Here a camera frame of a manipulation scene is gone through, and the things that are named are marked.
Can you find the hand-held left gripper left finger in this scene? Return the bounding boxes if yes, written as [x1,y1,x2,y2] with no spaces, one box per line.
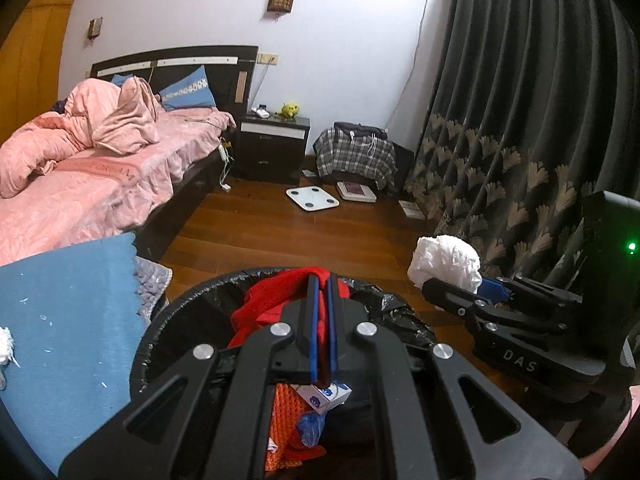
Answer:
[57,274,320,480]

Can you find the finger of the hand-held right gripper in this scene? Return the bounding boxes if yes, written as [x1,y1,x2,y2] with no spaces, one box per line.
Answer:
[476,275,585,312]
[421,276,573,346]

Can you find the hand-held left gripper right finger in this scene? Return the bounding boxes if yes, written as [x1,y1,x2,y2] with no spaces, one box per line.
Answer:
[326,272,584,480]

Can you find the white tissue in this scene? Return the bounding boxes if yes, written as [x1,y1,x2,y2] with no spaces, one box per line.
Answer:
[406,234,483,295]
[0,327,18,367]

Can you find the red mesh cloth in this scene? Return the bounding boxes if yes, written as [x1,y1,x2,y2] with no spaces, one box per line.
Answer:
[227,266,351,351]

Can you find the black bin liner bag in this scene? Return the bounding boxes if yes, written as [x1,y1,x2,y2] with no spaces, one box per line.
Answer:
[135,267,436,396]

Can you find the orange foam fruit net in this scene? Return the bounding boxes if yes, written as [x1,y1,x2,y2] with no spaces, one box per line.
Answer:
[265,382,326,473]

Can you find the black trash bin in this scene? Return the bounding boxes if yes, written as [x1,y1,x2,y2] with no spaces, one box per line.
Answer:
[129,266,438,480]

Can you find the person's right forearm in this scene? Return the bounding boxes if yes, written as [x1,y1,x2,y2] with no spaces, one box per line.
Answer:
[582,382,640,473]

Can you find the white box blue print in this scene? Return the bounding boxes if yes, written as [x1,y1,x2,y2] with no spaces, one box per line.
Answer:
[295,381,353,416]

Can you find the blue plastic bag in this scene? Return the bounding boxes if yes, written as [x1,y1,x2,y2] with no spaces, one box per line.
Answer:
[296,410,328,448]

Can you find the white bathroom scale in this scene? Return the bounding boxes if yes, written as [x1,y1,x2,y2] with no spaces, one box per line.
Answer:
[286,185,341,213]

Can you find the white scale dark centre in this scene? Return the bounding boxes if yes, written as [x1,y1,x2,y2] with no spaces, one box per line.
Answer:
[336,180,378,204]

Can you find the plaid bag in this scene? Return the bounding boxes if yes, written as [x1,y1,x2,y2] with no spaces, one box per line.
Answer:
[314,122,398,192]

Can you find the grey quilted cloth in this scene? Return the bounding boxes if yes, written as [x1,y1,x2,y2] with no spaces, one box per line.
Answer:
[132,255,173,321]

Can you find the black white nightstand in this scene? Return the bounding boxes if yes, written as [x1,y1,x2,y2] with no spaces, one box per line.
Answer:
[235,114,311,185]

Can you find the dark patterned curtain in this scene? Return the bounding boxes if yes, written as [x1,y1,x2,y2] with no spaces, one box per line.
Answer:
[402,0,640,301]

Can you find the blue table mat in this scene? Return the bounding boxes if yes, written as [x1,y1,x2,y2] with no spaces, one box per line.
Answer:
[0,232,151,480]

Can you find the pink bed sheet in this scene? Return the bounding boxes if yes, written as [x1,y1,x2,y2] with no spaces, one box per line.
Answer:
[0,107,238,266]

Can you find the dark wooden bed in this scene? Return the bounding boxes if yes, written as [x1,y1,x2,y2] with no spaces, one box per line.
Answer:
[0,45,261,266]

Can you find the pink quilt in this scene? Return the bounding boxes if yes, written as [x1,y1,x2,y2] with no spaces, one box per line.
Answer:
[0,76,161,198]

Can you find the wooden wardrobe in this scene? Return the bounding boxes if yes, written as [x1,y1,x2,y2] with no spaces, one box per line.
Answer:
[0,0,83,146]

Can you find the white power strip cable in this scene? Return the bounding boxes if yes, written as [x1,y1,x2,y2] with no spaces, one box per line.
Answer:
[218,136,236,193]

